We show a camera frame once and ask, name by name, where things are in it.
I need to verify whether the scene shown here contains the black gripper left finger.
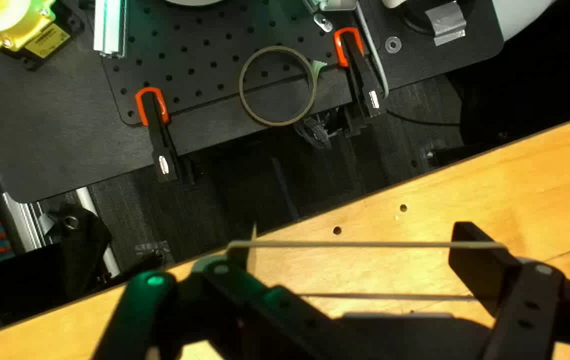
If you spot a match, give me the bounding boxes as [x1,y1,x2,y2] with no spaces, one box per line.
[92,240,365,360]

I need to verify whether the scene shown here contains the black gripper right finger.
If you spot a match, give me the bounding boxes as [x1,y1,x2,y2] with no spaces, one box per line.
[447,221,570,360]

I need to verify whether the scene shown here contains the orange black spring clamp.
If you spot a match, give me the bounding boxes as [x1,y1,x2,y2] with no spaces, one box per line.
[331,27,389,123]
[132,87,189,184]

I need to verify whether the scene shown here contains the black perforated board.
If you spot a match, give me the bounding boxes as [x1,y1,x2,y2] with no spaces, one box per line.
[100,0,391,129]

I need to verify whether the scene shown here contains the black mounting plate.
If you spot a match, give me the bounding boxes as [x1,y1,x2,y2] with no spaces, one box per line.
[355,0,505,93]

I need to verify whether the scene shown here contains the aluminium extrusion profile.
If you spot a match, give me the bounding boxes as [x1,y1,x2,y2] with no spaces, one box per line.
[92,0,130,60]

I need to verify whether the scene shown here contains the white rounded housing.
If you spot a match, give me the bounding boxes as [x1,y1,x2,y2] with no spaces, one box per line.
[489,0,560,43]

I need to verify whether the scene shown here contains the aluminium frame rail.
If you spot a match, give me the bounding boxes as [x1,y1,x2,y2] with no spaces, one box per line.
[0,187,122,278]

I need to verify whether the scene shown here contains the grey metal bracket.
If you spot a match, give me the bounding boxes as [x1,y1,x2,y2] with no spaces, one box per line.
[424,0,470,48]

